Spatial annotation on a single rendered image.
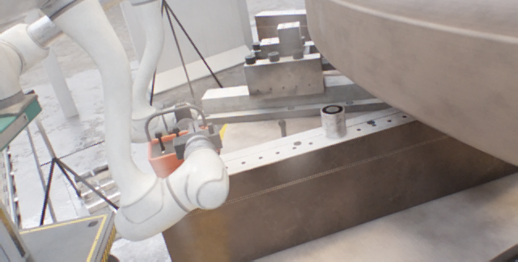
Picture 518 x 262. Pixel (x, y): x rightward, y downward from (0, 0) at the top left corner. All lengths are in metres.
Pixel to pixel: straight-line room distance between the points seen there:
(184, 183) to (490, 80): 0.69
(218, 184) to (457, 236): 0.95
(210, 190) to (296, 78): 1.46
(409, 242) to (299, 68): 1.15
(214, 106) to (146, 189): 1.61
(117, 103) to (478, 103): 0.77
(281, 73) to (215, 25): 2.37
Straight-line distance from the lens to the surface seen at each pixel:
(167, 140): 1.35
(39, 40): 1.78
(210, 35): 4.54
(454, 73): 0.97
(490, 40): 0.90
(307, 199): 1.43
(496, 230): 1.64
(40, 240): 2.04
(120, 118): 0.92
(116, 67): 0.89
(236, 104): 2.49
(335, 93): 2.41
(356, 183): 1.48
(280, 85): 2.30
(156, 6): 1.51
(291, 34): 2.33
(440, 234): 1.58
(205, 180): 0.91
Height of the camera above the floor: 1.38
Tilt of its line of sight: 25 degrees down
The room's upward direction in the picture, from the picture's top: 10 degrees counter-clockwise
